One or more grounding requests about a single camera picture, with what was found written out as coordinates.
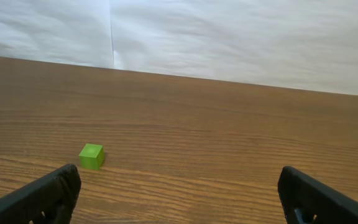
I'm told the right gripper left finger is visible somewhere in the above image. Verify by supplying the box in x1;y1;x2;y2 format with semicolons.
0;164;82;224

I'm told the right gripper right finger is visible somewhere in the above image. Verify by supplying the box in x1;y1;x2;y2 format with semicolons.
277;166;358;224

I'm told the green cube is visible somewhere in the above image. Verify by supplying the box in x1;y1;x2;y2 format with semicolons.
78;143;106;170

